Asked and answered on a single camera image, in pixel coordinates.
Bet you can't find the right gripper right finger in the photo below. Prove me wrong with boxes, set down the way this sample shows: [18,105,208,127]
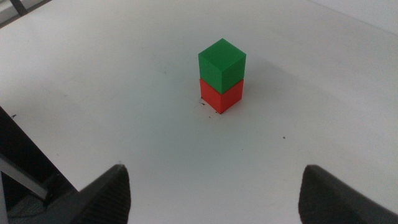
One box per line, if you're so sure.
[297,164,398,224]

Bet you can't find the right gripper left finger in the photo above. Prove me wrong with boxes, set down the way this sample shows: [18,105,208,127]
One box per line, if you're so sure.
[27,164,132,224]

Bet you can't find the red cube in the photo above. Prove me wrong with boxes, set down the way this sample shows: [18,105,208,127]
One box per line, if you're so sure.
[199,78,244,115]

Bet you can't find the green cube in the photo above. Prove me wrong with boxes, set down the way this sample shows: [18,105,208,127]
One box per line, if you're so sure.
[198,37,247,95]

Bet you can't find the black stand with silver bar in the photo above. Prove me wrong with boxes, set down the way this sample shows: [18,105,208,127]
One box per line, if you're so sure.
[0,105,81,224]

